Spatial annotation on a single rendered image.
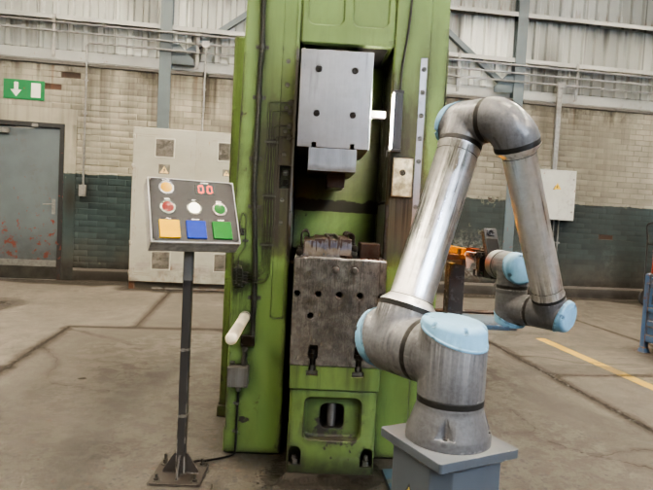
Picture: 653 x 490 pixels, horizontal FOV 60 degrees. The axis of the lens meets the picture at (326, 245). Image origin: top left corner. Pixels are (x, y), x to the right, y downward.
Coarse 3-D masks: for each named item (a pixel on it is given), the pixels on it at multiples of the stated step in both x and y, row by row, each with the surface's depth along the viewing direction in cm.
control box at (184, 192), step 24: (144, 192) 220; (168, 192) 216; (192, 192) 221; (216, 192) 226; (168, 216) 212; (192, 216) 217; (216, 216) 221; (168, 240) 208; (192, 240) 212; (216, 240) 216
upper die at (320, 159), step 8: (312, 152) 234; (320, 152) 234; (328, 152) 234; (336, 152) 235; (344, 152) 235; (352, 152) 235; (312, 160) 234; (320, 160) 234; (328, 160) 235; (336, 160) 235; (344, 160) 235; (352, 160) 235; (312, 168) 235; (320, 168) 235; (328, 168) 235; (336, 168) 235; (344, 168) 235; (352, 168) 235; (312, 176) 272; (320, 176) 269
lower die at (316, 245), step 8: (304, 240) 236; (312, 240) 236; (320, 240) 236; (328, 240) 236; (336, 240) 236; (344, 240) 237; (304, 248) 236; (312, 248) 236; (320, 248) 236; (328, 248) 237; (336, 248) 237; (344, 248) 237; (320, 256) 237; (328, 256) 237; (336, 256) 237
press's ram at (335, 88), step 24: (312, 72) 232; (336, 72) 233; (360, 72) 233; (312, 96) 233; (336, 96) 233; (360, 96) 234; (312, 120) 233; (336, 120) 234; (360, 120) 234; (312, 144) 242; (336, 144) 234; (360, 144) 235
